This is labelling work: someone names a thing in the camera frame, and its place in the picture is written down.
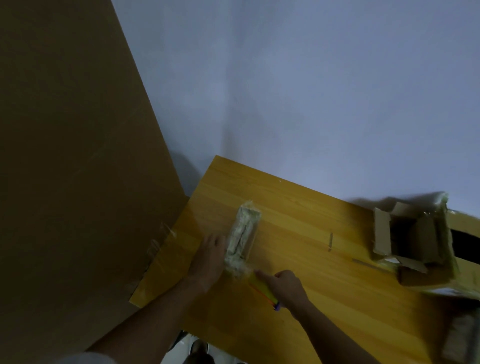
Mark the person's white shirt sleeve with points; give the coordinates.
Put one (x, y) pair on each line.
(90, 359)

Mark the large brown cardboard sheet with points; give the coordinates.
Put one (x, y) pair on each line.
(75, 168)

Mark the person's left hand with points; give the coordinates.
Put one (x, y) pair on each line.
(208, 264)

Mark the orange dispenser with yellow tape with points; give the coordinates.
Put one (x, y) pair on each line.
(262, 290)

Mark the yellow wooden table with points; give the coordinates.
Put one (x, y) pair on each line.
(356, 300)

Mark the person's right hand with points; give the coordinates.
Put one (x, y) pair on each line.
(288, 290)

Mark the row of cardboard boxes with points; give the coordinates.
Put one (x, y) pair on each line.
(420, 240)

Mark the person's left forearm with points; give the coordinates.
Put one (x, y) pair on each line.
(146, 326)

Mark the taped box with blue stripe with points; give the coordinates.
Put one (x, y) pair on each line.
(459, 337)

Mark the person's right forearm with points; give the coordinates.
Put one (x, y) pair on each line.
(333, 337)

